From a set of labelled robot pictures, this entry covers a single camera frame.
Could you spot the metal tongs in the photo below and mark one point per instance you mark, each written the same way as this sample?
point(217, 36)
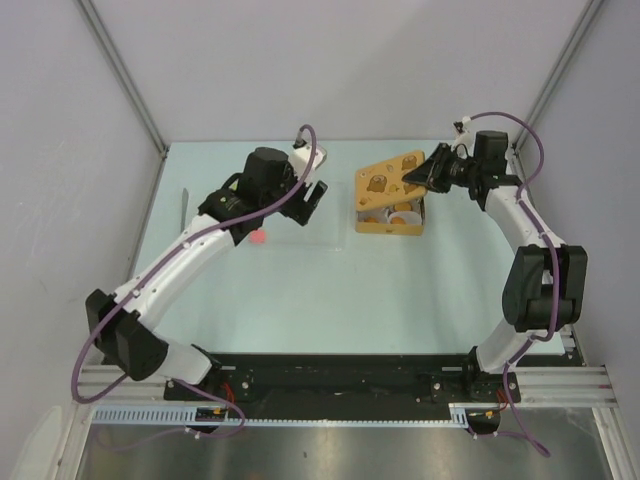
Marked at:
point(185, 197)

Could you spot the white slotted cable duct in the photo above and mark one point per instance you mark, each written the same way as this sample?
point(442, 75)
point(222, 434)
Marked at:
point(215, 416)

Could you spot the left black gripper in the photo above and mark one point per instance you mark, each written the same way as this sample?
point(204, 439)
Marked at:
point(308, 206)

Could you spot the silver tin lid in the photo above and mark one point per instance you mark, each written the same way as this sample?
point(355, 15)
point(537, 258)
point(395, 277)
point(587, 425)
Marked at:
point(381, 184)

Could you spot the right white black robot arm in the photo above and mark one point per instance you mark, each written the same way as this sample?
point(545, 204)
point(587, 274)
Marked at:
point(545, 286)

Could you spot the gold cookie tin box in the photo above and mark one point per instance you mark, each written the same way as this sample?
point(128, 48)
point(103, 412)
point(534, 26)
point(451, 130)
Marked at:
point(388, 229)

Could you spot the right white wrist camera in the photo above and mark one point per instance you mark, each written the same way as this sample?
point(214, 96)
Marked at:
point(463, 134)

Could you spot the white paper cup back right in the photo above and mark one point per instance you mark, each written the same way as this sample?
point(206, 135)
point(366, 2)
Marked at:
point(401, 207)

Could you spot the aluminium frame post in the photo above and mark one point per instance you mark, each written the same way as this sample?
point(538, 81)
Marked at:
point(113, 58)
point(585, 22)

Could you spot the right aluminium frame post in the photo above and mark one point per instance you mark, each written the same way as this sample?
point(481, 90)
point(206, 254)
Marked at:
point(585, 22)

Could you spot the aluminium rail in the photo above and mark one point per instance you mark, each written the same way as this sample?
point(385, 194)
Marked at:
point(542, 386)

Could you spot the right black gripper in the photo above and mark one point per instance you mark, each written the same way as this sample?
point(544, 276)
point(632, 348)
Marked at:
point(430, 173)

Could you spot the left aluminium frame post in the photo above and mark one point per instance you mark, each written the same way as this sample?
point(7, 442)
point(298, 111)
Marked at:
point(113, 58)

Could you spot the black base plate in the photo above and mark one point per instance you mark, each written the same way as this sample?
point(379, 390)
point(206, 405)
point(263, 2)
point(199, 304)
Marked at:
point(434, 379)

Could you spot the white paper cup front left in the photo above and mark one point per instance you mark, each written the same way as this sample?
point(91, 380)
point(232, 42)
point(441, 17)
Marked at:
point(377, 216)

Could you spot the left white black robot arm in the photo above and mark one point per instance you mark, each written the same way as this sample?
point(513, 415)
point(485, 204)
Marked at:
point(124, 323)

